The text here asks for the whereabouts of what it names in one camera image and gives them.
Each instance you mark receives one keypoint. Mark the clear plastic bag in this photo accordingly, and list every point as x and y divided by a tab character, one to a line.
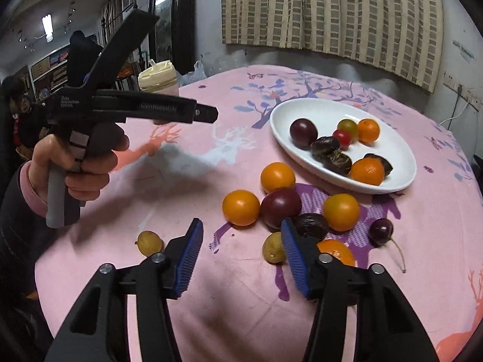
197	74

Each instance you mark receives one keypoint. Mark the wrinkled dark passion fruit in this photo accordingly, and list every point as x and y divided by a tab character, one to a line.
388	168

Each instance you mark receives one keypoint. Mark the beige checked curtain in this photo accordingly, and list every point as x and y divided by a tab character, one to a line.
403	37

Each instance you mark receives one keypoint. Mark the yellow-orange fruit table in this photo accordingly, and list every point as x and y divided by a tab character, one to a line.
342	211

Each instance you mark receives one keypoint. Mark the small orange far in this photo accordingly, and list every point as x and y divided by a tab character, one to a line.
368	131

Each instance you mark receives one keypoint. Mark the large orange mandarin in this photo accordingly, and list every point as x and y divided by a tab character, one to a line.
369	171

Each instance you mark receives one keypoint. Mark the wrinkled passion fruit left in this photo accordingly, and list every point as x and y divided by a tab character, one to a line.
324	147

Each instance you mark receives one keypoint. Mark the person's left hand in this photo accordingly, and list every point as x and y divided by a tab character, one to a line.
83	181

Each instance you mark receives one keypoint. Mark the white wall power strip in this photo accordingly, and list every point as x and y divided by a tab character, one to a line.
469	95

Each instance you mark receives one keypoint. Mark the orange fruit table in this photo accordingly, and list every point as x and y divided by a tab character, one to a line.
241	208
276	176

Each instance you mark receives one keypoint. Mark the wrinkled passion fruit table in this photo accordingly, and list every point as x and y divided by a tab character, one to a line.
312	225

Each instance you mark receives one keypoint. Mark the dark purple plum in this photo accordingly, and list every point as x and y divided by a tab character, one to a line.
303	133

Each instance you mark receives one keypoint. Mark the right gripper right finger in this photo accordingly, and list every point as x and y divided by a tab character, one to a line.
301	253

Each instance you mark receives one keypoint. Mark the cream lidded drink cup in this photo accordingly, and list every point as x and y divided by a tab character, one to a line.
159	78

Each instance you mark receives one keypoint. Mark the dark framed mirror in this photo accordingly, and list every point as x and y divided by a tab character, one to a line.
173	37

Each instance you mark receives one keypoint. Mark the orange mandarin on table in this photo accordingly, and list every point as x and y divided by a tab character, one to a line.
338	250

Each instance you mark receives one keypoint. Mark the green-orange tomato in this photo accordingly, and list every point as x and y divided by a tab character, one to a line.
350	127

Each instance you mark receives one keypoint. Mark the red cherry tomato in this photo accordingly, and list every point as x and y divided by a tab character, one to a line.
344	139

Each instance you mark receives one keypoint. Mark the small yellow fruit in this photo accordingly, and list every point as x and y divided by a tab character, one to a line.
149	243
272	250

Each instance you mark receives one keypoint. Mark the white oval plate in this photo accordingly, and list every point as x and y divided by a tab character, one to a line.
325	115

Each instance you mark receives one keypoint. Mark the wrinkled passion fruit middle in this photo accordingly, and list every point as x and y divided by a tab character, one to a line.
338	162

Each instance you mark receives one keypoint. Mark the person's left forearm sleeve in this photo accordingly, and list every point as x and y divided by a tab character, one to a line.
24	234

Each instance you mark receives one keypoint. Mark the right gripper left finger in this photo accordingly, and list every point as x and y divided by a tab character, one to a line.
181	256

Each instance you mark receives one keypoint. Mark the pink printed tablecloth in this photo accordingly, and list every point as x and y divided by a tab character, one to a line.
238	307

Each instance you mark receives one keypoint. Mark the dark cherry with stem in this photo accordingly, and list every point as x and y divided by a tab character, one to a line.
380	233

